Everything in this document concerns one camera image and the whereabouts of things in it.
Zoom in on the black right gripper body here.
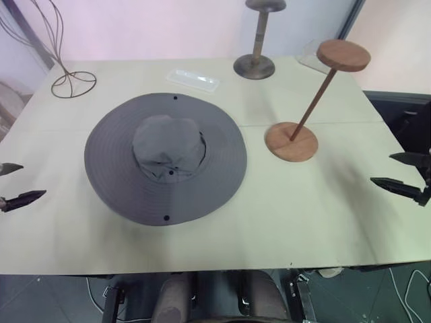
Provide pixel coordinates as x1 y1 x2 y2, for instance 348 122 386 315
416 164 431 207

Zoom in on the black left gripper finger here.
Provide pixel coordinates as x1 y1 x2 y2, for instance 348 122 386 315
0 189 48 214
0 162 26 177

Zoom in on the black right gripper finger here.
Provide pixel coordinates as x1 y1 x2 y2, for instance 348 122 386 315
370 176 422 200
388 151 431 170

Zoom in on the grey wide-brim bucket hat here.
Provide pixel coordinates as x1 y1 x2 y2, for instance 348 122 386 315
84 92 248 227

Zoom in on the light wooden hat stand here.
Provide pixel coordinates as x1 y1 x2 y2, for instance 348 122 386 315
264 39 372 164

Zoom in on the dark turned wooden hat stand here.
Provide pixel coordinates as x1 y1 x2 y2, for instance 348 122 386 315
232 0 288 81

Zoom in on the black metal table leg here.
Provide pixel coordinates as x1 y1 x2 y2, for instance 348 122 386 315
102 285 126 323
285 268 318 323

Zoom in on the clear plastic holder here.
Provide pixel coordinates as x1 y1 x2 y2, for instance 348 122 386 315
296 39 329 73

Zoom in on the dark rounded shape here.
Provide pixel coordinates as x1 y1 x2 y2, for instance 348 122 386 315
239 270 288 323
150 271 190 323

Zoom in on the clear plastic tray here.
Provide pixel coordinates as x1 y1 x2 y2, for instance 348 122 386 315
165 69 222 95

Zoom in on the white floor cable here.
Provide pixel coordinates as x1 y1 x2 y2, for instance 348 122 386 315
392 268 431 323

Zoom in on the brown wire hat stand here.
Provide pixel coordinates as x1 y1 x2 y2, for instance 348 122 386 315
0 0 98 100

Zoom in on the dark window frame post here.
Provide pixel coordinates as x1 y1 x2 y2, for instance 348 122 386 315
18 0 56 70
337 0 360 40

